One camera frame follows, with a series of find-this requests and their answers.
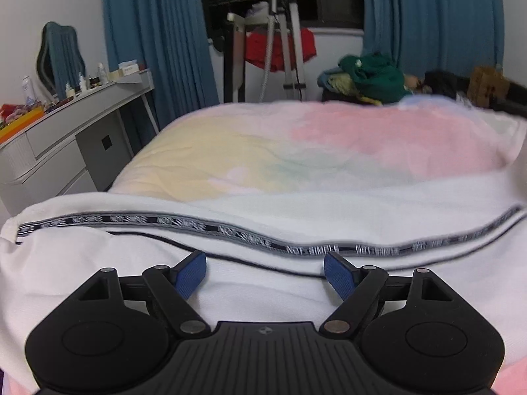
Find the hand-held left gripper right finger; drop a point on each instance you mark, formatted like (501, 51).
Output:
(337, 276)

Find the black cloth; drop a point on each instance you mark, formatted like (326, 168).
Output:
(442, 82)

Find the pastel rainbow blanket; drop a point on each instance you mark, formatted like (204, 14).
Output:
(288, 148)

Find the colourful tray of small things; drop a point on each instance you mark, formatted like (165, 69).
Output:
(18, 117)

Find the green garment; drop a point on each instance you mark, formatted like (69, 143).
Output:
(376, 76)

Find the small white bottle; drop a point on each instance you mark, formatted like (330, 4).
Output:
(82, 83)

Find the blue curtain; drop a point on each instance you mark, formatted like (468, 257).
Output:
(436, 12)
(160, 37)

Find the white garment with black tape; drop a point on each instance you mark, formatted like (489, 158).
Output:
(247, 279)

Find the brown cardboard box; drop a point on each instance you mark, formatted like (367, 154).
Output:
(488, 84)

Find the grey dressing table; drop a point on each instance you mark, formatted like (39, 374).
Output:
(61, 131)

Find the white box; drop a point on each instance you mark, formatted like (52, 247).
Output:
(125, 70)

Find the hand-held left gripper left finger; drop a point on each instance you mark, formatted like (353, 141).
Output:
(191, 276)

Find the wavy frame mirror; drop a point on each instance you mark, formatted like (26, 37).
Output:
(61, 55)

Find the red cloth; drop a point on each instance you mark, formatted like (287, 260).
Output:
(259, 47)

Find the white metal clothes rack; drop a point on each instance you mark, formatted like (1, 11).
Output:
(288, 37)

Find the yellow patterned cloth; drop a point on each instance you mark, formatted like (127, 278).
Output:
(343, 84)

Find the white tube container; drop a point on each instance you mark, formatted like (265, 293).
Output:
(28, 90)

